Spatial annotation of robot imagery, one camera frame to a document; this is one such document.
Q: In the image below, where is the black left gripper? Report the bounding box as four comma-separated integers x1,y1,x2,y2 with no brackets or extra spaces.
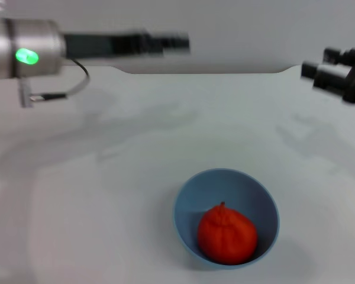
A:
63,28,191,59

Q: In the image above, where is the blue bowl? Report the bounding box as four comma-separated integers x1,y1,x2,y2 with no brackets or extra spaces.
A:
172,168,281,272

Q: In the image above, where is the orange plush fruit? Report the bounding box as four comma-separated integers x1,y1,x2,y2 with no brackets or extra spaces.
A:
196,201,259,266

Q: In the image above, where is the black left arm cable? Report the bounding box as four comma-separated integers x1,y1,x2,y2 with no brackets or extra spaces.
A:
18,57,92,108

